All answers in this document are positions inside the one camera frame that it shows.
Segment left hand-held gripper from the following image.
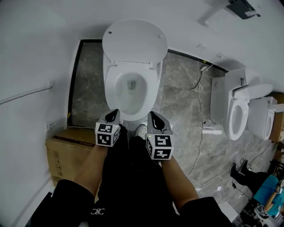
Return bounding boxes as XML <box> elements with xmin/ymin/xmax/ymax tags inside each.
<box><xmin>95</xmin><ymin>108</ymin><xmax>122</xmax><ymax>148</ymax></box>

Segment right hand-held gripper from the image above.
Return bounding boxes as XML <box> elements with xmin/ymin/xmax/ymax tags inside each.
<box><xmin>145</xmin><ymin>111</ymin><xmax>174</xmax><ymax>160</ymax></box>

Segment white toilet bowl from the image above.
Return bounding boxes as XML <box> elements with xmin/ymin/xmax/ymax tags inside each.
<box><xmin>103</xmin><ymin>52</ymin><xmax>163</xmax><ymax>122</ymax></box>

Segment white toilet seat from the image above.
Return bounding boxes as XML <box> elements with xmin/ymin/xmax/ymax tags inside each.
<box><xmin>102</xmin><ymin>19</ymin><xmax>169</xmax><ymax>70</ymax></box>

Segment person's right forearm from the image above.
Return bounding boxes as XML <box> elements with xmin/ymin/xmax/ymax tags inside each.
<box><xmin>159</xmin><ymin>157</ymin><xmax>200</xmax><ymax>211</ymax></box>

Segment person's left forearm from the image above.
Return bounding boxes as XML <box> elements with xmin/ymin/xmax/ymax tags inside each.
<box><xmin>74</xmin><ymin>143</ymin><xmax>110</xmax><ymax>198</ymax></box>

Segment white toilet with tank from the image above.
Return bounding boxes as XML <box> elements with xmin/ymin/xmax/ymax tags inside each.
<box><xmin>209</xmin><ymin>67</ymin><xmax>274</xmax><ymax>141</ymax></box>

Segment white toilet without tank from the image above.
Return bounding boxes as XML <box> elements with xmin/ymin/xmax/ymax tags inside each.
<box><xmin>248</xmin><ymin>96</ymin><xmax>278</xmax><ymax>141</ymax></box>

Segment person's white shoe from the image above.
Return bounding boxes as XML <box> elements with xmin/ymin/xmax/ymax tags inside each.
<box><xmin>134</xmin><ymin>124</ymin><xmax>148</xmax><ymax>141</ymax></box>

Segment brown cardboard box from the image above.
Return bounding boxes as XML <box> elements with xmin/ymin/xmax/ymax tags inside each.
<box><xmin>45</xmin><ymin>127</ymin><xmax>107</xmax><ymax>189</ymax></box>

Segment person's black trousers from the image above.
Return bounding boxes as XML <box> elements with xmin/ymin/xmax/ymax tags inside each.
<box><xmin>100</xmin><ymin>123</ymin><xmax>173</xmax><ymax>227</ymax></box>

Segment person's black shirt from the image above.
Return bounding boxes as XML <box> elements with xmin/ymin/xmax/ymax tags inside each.
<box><xmin>30</xmin><ymin>178</ymin><xmax>233</xmax><ymax>227</ymax></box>

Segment plain cardboard box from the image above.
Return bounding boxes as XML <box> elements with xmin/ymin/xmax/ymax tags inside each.
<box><xmin>268</xmin><ymin>92</ymin><xmax>284</xmax><ymax>143</ymax></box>

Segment dark grey mounted box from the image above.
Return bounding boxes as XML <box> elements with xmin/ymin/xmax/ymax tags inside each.
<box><xmin>225</xmin><ymin>0</ymin><xmax>262</xmax><ymax>20</ymax></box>

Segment long white floor cable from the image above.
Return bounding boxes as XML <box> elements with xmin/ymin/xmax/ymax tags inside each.
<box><xmin>186</xmin><ymin>63</ymin><xmax>215</xmax><ymax>178</ymax></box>

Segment coiled white cable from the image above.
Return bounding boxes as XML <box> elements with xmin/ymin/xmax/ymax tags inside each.
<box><xmin>187</xmin><ymin>174</ymin><xmax>225</xmax><ymax>196</ymax></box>

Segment grey flexible hose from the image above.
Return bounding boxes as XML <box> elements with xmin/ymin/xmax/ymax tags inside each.
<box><xmin>189</xmin><ymin>70</ymin><xmax>204</xmax><ymax>91</ymax></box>

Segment white wall cable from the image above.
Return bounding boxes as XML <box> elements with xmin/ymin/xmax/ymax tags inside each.
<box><xmin>0</xmin><ymin>85</ymin><xmax>55</xmax><ymax>106</ymax></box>

